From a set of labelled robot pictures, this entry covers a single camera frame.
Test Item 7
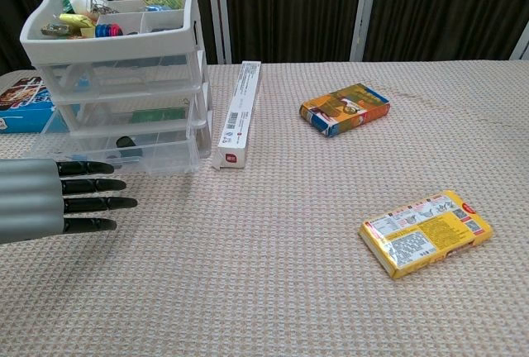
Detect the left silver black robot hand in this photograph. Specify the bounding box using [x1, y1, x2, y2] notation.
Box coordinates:
[0, 157, 139, 245]

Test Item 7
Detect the clear drawer with binder clips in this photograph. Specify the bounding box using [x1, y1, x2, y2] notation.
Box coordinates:
[31, 127, 201, 175]

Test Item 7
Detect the blue brown cookie box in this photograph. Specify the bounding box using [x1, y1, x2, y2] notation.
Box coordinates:
[0, 77, 69, 135]

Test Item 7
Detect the colourful snack packet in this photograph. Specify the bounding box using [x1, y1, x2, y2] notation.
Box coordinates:
[299, 82, 392, 138]

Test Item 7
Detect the yellow printed box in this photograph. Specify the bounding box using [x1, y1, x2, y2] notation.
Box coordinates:
[358, 190, 493, 279]

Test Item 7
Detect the green orange candy packet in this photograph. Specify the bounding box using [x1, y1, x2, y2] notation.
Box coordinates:
[40, 21, 83, 39]

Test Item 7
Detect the yellow foil candy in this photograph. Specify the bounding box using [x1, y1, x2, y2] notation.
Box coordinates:
[58, 12, 97, 28]

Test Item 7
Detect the stack of coloured discs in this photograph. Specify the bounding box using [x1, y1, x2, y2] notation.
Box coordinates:
[94, 21, 124, 39]

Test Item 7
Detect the long white carton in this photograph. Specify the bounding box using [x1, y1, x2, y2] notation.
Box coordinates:
[211, 60, 263, 170]

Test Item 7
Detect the beige woven tablecloth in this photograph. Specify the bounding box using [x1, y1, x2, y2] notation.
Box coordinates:
[0, 59, 529, 357]

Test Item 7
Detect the white plastic drawer organizer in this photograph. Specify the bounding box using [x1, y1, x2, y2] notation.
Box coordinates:
[19, 0, 214, 159]

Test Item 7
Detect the metal keychain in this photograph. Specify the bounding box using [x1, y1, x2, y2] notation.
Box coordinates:
[91, 0, 119, 16]

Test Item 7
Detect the white partition frame post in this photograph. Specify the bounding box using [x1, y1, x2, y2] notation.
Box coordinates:
[349, 0, 381, 63]
[206, 0, 232, 64]
[510, 21, 529, 60]

